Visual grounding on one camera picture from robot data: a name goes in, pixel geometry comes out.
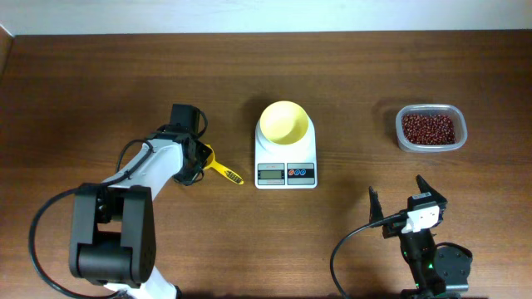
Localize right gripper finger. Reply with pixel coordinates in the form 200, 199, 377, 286
368, 186, 384, 228
415, 174, 445, 200

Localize yellow measuring scoop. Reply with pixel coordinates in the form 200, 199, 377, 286
203, 145, 244, 185

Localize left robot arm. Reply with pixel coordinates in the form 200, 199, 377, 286
69, 104, 212, 298

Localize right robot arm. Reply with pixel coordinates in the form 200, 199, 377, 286
369, 175, 473, 298

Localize white digital kitchen scale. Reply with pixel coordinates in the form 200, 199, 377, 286
254, 117, 318, 189

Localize pale yellow bowl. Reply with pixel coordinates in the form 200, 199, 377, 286
259, 100, 309, 145

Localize red beans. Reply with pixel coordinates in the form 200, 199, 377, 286
401, 114, 456, 145

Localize clear plastic container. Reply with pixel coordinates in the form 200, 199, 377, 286
396, 104, 468, 153

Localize right black cable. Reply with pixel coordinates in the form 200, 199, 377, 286
328, 213, 408, 299

